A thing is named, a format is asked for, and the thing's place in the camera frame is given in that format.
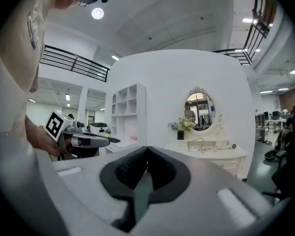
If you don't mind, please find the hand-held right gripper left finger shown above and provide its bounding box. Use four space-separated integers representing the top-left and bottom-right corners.
35 146 148 236

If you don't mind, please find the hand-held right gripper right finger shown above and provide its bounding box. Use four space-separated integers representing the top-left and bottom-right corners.
135 146 282 236

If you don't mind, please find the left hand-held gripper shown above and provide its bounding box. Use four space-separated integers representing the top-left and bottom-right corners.
45 109 121 157

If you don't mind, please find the grey cable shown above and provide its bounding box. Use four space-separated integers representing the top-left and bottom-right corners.
194 138 223 154

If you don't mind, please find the person's left forearm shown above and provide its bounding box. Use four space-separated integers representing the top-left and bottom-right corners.
24 114 55 156

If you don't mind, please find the white hair dryer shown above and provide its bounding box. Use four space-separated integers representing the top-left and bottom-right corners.
215 143 237 151

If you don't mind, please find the person's left hand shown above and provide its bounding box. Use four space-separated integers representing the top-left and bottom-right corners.
42 131 76 158

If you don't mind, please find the small white and black robot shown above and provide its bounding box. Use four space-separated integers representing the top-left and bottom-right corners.
88 122 109 134

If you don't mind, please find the white vanity table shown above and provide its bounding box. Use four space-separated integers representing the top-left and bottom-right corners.
163 138 250 181

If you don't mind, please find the white desk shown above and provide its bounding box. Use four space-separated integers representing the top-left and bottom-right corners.
99 136 145 157

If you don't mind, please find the white cubby shelf unit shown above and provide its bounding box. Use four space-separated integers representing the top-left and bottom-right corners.
110 82 147 148

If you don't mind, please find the artificial flower bouquet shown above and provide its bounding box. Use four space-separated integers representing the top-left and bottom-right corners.
167 116 196 133

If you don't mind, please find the dark green table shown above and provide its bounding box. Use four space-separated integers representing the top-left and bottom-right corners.
245 140 287 200

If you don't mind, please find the oval white-framed mirror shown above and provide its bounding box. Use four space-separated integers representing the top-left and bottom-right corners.
183 85 223 136

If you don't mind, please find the long black balcony railing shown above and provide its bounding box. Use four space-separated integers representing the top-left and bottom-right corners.
40 44 111 83

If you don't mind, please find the beige printed t-shirt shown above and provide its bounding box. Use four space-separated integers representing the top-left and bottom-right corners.
0 0 54 145

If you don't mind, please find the round ceiling lamp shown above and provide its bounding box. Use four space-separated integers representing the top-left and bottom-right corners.
91 7 105 20

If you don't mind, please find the tall black balcony railing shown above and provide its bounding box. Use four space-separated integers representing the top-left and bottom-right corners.
212 0 279 66

